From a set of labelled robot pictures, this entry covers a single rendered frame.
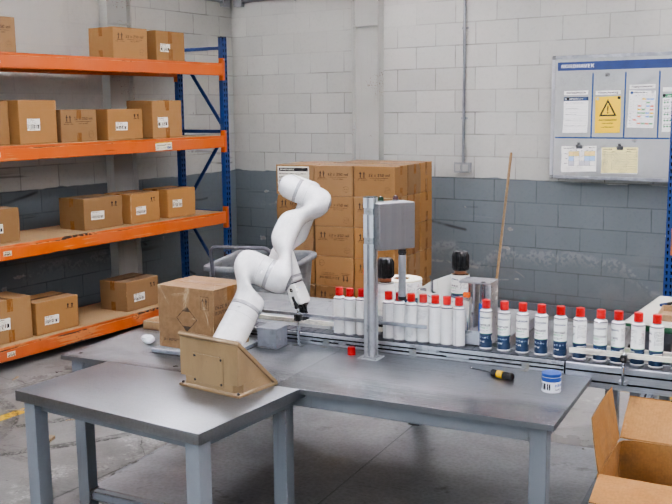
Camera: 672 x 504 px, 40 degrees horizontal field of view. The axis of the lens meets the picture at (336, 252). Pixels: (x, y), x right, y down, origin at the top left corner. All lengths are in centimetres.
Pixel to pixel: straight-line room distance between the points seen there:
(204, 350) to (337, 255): 423
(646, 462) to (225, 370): 155
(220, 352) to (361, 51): 601
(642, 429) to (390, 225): 158
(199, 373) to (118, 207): 441
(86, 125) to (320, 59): 282
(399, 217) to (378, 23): 533
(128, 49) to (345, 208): 218
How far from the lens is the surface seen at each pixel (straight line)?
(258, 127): 981
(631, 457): 249
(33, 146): 705
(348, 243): 750
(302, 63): 948
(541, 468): 321
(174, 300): 395
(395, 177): 728
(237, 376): 333
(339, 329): 401
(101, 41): 783
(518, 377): 361
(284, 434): 356
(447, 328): 382
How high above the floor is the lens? 186
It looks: 9 degrees down
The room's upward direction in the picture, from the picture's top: 1 degrees counter-clockwise
